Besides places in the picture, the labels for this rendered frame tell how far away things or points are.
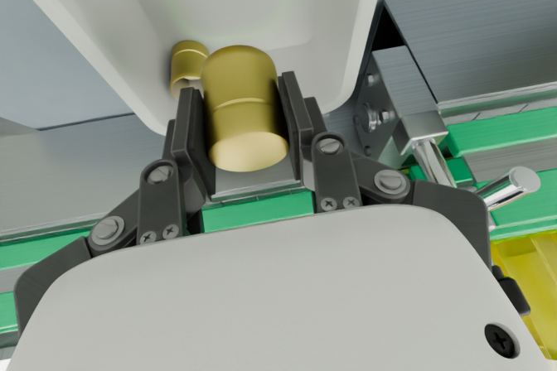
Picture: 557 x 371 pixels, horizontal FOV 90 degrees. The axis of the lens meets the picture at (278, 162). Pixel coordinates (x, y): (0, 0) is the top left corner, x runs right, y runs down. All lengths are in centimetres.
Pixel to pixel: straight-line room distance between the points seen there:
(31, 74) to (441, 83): 37
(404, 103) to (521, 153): 9
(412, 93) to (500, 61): 8
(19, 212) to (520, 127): 47
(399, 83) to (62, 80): 32
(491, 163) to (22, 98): 44
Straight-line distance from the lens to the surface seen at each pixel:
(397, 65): 25
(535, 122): 28
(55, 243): 38
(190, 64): 25
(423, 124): 21
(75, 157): 39
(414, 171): 31
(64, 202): 37
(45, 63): 36
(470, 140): 25
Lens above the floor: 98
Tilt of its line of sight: 26 degrees down
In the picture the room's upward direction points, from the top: 170 degrees clockwise
